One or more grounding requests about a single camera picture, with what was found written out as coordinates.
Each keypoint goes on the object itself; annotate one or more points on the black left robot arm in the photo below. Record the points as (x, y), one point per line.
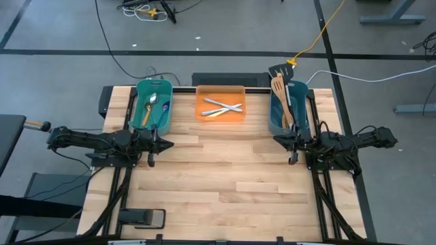
(88, 141)

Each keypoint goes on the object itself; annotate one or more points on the green plastic bin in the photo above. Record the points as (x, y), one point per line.
(139, 112)

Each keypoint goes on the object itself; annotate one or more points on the black stand on floor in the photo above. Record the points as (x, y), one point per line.
(169, 13)

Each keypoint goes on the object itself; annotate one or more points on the black aluminium table frame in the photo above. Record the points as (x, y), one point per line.
(105, 102)

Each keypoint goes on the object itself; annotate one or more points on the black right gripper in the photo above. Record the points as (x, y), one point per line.
(294, 146)

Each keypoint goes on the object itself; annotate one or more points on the black vented computer case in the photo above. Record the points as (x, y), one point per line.
(225, 79)

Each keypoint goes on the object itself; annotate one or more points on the black flat bar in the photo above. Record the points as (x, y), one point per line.
(27, 206)

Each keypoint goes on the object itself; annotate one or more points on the slotted wooden spatula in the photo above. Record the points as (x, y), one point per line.
(277, 86)

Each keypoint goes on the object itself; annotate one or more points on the orange plastic tray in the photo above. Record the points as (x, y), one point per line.
(218, 92)

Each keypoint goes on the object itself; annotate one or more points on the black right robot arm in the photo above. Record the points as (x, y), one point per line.
(347, 143)

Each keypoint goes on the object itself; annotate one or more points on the grey desk leg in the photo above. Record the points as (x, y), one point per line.
(391, 19)

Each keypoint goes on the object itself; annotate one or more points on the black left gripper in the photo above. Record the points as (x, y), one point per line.
(152, 146)

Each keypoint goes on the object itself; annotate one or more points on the blue plastic bin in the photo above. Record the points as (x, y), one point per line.
(301, 102)

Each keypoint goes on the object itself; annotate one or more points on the steel table knife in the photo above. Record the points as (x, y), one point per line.
(221, 104)

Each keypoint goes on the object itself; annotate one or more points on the black table-level camera mount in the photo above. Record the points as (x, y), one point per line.
(134, 216)

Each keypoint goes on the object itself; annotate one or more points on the grey desk foot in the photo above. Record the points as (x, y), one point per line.
(415, 108)

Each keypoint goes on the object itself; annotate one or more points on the grey low shelf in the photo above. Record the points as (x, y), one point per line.
(44, 183)

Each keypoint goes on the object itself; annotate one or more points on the black side table top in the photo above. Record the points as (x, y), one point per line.
(10, 136)

